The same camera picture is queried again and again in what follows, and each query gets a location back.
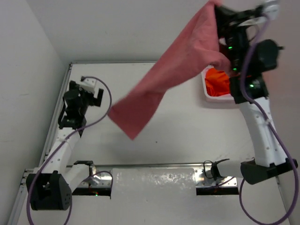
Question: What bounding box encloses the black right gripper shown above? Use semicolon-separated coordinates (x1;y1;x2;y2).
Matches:
209;4;254;72

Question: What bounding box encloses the pink red t-shirt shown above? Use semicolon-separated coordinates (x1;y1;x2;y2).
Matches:
108;0;232;139

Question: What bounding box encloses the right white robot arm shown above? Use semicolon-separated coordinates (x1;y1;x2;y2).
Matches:
210;0;298;185

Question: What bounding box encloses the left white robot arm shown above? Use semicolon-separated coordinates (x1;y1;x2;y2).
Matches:
26;78;104;210

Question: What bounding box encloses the orange t-shirt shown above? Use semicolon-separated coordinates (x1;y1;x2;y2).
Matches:
205;68;230;97

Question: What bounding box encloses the white plastic basket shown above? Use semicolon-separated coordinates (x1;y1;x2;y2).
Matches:
201;65;234;103

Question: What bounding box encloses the white front cover panel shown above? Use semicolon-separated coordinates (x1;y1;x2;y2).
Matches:
16;167;291;225

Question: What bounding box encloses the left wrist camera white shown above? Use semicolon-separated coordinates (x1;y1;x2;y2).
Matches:
80;78;97;94

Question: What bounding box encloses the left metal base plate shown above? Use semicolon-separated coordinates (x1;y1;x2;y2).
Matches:
72;170;114;198

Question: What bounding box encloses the metal base plate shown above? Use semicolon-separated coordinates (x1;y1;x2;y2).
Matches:
72;170;114;198
194;167;239;196

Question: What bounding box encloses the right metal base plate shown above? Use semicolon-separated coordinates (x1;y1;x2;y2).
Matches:
194;167;239;196

